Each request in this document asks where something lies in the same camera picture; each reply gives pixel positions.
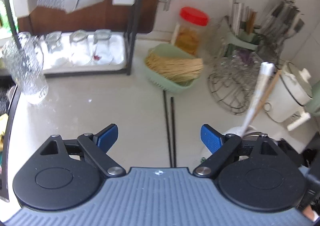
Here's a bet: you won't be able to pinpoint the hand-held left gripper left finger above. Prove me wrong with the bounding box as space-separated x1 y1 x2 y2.
36 123 127 178

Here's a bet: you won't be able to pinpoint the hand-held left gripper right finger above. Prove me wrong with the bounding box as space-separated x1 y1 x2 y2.
192 123 282 178

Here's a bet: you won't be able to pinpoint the white ceramic mug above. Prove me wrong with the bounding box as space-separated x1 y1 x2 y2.
200 126 278 164

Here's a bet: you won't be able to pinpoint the black chopstick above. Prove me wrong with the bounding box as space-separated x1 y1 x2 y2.
163 90 173 167
170 97 177 167

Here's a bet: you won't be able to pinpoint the white chopstick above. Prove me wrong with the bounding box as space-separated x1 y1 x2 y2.
241 61 276 134

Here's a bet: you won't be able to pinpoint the wooden chopstick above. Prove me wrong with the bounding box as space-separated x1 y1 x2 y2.
251 69 282 121

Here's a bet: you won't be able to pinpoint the row of hanging kitchen utensils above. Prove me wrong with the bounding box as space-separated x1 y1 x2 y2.
260 0 305 41

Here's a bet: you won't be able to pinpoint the green square bowl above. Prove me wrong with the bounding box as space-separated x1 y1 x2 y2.
144 43 203 94

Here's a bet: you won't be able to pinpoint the light green kettle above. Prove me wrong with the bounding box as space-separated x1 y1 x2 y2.
302 99 320 115

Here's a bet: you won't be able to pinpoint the dried noodles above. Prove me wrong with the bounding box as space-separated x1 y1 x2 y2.
145 52 204 84

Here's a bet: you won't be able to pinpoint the white electric pot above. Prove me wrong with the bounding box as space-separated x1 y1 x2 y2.
264 61 314 131

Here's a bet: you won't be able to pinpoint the cluster of clear glass cups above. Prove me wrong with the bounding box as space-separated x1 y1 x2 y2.
212 41 278 74

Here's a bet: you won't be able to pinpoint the purple round object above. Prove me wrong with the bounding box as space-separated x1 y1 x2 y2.
235 49 255 62

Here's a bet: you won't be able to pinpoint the upturned clear glass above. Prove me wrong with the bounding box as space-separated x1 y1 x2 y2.
45 31 63 54
69 30 90 61
94 29 112 62

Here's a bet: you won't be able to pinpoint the black metal dish rack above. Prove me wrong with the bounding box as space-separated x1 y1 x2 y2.
4 0 148 76

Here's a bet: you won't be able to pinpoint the green utensil holder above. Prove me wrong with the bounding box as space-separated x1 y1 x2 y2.
225 16 262 50

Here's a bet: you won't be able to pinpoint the yellow dish cloth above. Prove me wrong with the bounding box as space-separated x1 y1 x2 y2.
0 113 8 139

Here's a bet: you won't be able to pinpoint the textured glass mug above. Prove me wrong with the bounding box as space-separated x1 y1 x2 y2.
2 31 49 104

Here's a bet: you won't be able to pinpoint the red-lidded plastic jar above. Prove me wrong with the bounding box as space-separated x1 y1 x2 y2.
174 7 209 56

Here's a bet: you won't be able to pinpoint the black sink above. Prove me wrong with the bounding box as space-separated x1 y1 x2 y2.
0 76 15 116

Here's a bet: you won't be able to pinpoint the brown cutting board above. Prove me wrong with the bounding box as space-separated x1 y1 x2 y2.
17 0 178 35

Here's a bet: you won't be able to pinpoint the wire cup rack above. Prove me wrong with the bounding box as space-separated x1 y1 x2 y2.
207 57 265 116

